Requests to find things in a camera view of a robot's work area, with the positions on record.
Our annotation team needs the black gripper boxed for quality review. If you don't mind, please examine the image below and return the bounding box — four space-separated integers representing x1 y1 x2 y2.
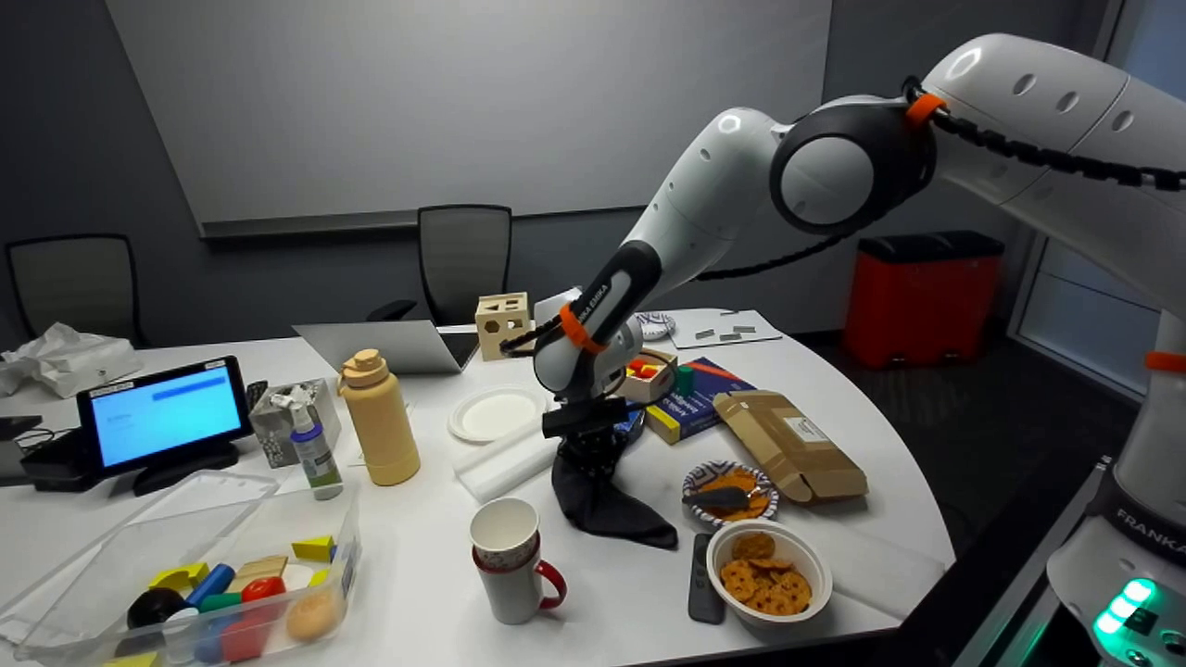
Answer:
536 388 643 491

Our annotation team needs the black towel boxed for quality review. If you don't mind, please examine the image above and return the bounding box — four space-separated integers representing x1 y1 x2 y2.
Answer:
548 440 683 551

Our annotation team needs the white paper roll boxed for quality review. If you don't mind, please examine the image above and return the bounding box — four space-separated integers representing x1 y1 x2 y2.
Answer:
453 430 563 506

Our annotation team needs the white plate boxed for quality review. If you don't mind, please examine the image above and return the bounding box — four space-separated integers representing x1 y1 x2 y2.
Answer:
444 384 548 447

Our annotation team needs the wooden tray of coloured blocks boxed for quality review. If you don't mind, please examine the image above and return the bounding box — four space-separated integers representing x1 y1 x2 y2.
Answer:
612 345 683 407

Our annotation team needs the blue artificial intelligence book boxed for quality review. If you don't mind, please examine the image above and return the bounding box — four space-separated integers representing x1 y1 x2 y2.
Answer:
641 357 758 447

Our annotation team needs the wooden shape sorter cube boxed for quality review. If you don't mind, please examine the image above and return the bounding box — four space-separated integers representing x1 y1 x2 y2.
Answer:
473 289 532 365

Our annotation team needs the grey remote control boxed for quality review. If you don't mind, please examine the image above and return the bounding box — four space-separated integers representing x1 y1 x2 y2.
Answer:
686 530 728 625

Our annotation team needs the white bowl of pretzel crackers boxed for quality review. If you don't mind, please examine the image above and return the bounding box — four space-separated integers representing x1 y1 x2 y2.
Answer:
702 518 833 625

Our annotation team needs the tan water bottle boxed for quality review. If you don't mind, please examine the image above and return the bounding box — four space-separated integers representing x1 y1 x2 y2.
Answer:
338 345 426 491

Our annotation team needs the black mesh office chair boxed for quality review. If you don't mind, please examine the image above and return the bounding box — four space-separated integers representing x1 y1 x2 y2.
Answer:
0 234 145 347
365 200 513 328

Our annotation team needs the grey laptop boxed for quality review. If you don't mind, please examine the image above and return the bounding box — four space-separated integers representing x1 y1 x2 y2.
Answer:
291 317 462 380

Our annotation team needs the small spray bottle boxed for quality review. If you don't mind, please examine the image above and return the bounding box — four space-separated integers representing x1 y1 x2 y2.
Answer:
286 388 349 506

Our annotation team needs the yellow wedge block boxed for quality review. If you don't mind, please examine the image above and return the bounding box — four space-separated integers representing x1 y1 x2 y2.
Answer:
287 530 339 566

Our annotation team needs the orange ball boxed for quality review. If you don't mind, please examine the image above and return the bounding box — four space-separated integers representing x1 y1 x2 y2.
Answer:
286 591 343 646

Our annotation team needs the grey tissue box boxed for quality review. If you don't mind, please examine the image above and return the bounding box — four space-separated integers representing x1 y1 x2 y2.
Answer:
247 373 343 471

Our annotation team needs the red waste bin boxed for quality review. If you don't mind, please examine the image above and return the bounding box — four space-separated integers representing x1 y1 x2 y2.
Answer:
841 230 1006 373

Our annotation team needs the blue cylinder block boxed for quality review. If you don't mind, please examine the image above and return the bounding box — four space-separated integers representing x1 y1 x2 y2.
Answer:
181 561 237 607

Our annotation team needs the black tablet with blue screen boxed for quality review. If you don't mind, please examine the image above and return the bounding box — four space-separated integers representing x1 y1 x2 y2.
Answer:
72 357 255 478

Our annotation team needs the clear plastic toy bin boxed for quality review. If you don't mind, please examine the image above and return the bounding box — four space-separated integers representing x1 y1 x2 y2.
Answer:
0 471 364 667

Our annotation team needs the black ball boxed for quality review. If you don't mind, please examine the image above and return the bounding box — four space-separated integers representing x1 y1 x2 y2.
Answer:
126 587 186 632

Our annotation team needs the crumpled white plastic bag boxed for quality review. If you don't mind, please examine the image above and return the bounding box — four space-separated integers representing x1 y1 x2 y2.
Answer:
0 320 140 399

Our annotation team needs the black device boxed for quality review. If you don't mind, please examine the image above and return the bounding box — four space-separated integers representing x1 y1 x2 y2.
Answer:
0 417 90 493

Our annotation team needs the white mug with red handle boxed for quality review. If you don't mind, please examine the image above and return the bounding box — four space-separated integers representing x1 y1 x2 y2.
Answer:
467 496 570 632

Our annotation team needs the white wall whiteboard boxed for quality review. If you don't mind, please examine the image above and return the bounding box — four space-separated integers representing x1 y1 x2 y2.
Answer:
102 0 838 242

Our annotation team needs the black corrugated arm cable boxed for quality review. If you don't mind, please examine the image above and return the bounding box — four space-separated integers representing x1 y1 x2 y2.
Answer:
904 87 1186 198

